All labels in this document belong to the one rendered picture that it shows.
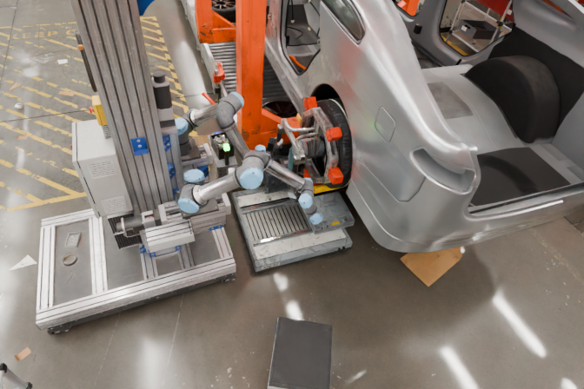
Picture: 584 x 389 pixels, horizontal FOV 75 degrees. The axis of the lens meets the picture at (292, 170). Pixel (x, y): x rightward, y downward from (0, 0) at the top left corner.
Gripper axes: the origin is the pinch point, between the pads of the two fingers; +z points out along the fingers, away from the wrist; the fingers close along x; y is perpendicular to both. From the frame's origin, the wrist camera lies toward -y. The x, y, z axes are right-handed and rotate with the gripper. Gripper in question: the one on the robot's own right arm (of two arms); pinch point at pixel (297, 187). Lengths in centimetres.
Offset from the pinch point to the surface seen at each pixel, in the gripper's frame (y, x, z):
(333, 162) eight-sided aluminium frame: -3.5, -29.3, 5.5
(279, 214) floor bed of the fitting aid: -64, 27, 54
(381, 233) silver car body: -23, -28, -48
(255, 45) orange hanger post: 70, -28, 65
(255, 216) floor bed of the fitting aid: -58, 45, 62
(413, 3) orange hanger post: -78, -258, 266
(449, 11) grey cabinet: -174, -366, 352
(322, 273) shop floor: -87, 20, -5
